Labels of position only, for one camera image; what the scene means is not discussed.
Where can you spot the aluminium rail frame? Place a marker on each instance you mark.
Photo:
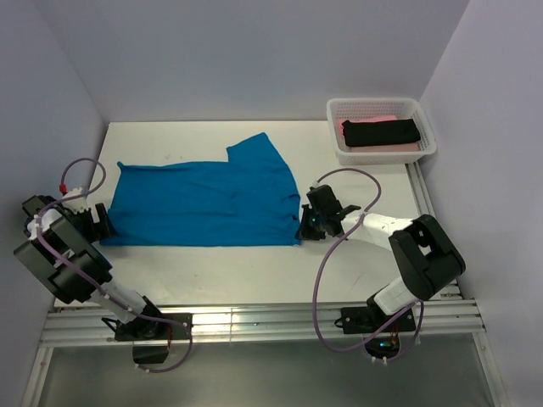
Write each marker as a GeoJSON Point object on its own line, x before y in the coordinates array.
{"type": "Point", "coordinates": [255, 343]}

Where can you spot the pink folded t-shirt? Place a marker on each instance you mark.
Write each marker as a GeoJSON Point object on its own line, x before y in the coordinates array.
{"type": "Point", "coordinates": [380, 149]}

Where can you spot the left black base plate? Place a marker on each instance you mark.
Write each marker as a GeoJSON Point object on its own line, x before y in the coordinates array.
{"type": "Point", "coordinates": [176, 327]}

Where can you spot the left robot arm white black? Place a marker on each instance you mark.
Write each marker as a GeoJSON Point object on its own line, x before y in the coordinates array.
{"type": "Point", "coordinates": [59, 253]}

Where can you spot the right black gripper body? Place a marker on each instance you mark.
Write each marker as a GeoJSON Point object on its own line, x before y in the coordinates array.
{"type": "Point", "coordinates": [321, 216]}

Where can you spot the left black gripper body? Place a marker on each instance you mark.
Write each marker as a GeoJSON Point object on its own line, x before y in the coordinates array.
{"type": "Point", "coordinates": [83, 222]}

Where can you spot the blue t-shirt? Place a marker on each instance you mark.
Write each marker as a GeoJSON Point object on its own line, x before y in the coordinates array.
{"type": "Point", "coordinates": [250, 199]}

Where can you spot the white plastic basket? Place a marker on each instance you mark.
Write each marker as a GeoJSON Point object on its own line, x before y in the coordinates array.
{"type": "Point", "coordinates": [366, 108]}

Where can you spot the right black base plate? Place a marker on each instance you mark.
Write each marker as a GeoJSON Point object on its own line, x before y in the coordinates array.
{"type": "Point", "coordinates": [358, 320]}

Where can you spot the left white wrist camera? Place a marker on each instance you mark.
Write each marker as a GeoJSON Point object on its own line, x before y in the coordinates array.
{"type": "Point", "coordinates": [75, 200]}

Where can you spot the black rolled t-shirt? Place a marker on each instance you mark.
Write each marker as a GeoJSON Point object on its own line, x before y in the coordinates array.
{"type": "Point", "coordinates": [380, 133]}

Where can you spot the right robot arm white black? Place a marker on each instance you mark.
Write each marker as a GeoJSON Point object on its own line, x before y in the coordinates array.
{"type": "Point", "coordinates": [425, 256]}

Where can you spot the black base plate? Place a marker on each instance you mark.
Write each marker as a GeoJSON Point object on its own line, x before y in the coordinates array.
{"type": "Point", "coordinates": [358, 320]}
{"type": "Point", "coordinates": [176, 327]}

